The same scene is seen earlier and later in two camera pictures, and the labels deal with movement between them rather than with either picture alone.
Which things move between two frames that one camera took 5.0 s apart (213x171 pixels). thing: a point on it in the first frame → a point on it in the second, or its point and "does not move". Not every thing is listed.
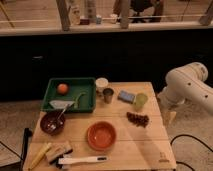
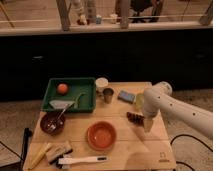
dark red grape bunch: x=139 y=120 does not move
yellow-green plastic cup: x=140 y=99 does not move
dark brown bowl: x=52 y=123 does not move
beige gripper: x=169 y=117 → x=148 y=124
